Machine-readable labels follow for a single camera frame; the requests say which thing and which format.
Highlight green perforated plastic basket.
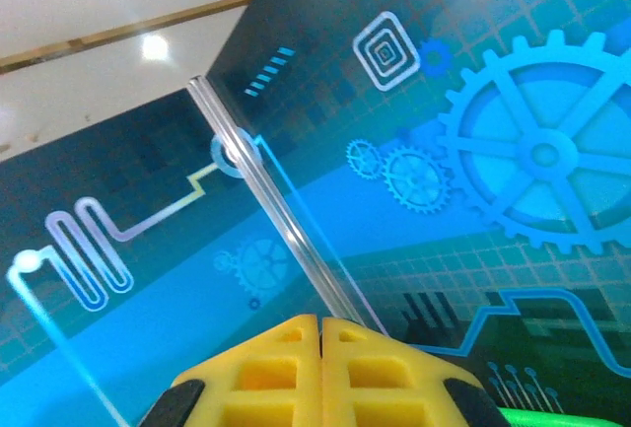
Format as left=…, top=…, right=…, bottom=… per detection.
left=496, top=405, right=631, bottom=427

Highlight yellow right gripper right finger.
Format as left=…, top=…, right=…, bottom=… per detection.
left=322, top=316, right=480, bottom=427

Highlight aluminium frame post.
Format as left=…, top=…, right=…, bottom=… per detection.
left=188, top=75, right=393, bottom=342

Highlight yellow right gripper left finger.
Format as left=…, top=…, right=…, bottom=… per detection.
left=170, top=314, right=324, bottom=427

